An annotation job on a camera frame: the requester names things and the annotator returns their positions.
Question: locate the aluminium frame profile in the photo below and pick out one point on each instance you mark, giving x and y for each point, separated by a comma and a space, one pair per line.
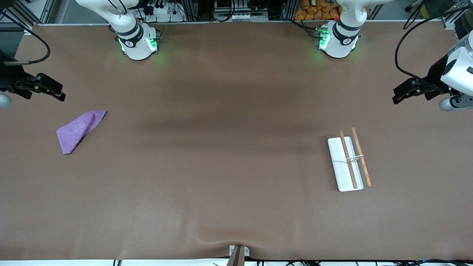
40, 11
452, 23

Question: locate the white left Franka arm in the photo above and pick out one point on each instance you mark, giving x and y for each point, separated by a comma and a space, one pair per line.
342, 37

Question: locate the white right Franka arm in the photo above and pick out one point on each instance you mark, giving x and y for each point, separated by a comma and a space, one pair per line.
135, 40

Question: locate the orange packaged goods pile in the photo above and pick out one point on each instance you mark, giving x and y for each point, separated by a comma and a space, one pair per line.
314, 11

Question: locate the grey metal mounting bracket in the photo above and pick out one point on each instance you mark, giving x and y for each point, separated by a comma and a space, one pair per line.
239, 253

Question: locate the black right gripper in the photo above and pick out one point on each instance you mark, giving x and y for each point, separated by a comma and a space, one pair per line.
8, 77

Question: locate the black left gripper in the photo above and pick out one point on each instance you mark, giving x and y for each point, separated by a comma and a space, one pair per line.
435, 76

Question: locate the white power strip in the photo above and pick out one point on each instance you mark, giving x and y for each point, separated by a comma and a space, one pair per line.
162, 10

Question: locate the brown table cover mat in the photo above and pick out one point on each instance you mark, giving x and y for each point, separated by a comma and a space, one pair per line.
236, 166

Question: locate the white rack base tray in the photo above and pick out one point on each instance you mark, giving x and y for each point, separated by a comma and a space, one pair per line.
338, 166

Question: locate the purple microfibre towel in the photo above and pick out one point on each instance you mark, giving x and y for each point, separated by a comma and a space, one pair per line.
75, 131

